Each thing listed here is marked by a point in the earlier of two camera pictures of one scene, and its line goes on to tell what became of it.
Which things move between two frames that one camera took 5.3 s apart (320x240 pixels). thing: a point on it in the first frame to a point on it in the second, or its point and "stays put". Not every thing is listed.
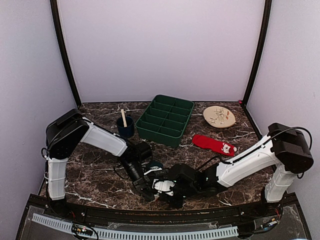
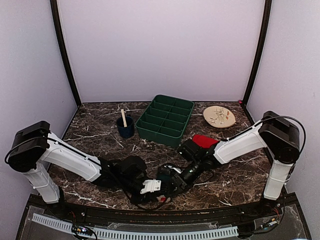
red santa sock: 205,142 stays put
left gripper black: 143,184 to 144,198
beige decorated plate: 218,117 stays put
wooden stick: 123,117 stays put
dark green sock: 154,163 to 165,183
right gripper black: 176,204 to 181,184
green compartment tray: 163,121 stays put
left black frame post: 55,11 stays put
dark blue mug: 127,132 stays put
